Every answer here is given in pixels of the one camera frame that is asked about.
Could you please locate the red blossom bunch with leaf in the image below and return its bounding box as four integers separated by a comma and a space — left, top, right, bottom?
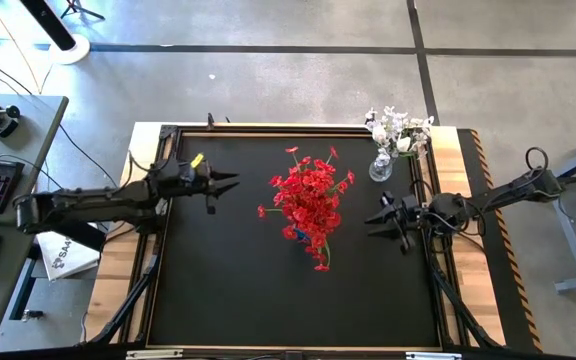
256, 199, 299, 241
282, 144, 357, 196

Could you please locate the dense red carnation bunch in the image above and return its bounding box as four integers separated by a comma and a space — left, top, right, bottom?
272, 159, 342, 241

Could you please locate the grey desk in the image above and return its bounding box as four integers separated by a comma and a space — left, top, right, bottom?
0, 93, 69, 349

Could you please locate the small clear glass vase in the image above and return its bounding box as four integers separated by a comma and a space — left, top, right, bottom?
367, 158, 394, 183

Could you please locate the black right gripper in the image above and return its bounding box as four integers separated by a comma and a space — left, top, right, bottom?
364, 193, 433, 241

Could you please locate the white artificial flower bunch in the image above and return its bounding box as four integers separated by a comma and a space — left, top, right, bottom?
364, 104, 435, 169

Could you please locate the blue-grey metal table frame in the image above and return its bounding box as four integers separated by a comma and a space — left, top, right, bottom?
535, 128, 576, 294

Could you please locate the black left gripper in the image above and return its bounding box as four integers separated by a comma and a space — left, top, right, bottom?
150, 158, 242, 200

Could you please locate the black tripod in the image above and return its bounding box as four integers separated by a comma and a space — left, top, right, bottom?
60, 0, 106, 21

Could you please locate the white printed bag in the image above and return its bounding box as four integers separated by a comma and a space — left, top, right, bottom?
35, 230, 102, 281

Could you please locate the silver metal bracket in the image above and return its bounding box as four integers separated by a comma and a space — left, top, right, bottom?
126, 348, 184, 360
406, 351, 463, 360

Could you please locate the black aluminium table frame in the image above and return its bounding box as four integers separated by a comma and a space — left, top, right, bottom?
87, 112, 507, 351

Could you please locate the black floor mat hazard edge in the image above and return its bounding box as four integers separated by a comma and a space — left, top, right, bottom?
456, 128, 544, 354

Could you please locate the black pole white round base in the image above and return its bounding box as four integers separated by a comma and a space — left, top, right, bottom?
20, 0, 92, 65

